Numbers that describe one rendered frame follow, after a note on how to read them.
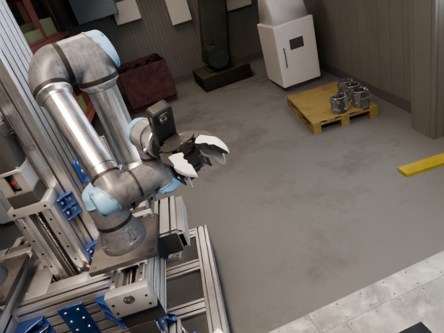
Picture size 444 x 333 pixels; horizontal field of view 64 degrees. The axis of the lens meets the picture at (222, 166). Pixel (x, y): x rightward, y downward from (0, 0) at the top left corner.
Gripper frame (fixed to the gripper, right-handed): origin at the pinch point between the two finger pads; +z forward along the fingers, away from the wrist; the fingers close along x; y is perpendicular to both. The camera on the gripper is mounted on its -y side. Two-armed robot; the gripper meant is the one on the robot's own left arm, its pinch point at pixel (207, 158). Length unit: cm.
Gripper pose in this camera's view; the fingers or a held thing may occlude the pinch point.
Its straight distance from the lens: 61.8
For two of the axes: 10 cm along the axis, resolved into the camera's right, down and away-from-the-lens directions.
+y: 3.7, 7.7, 5.2
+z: 5.5, 2.7, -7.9
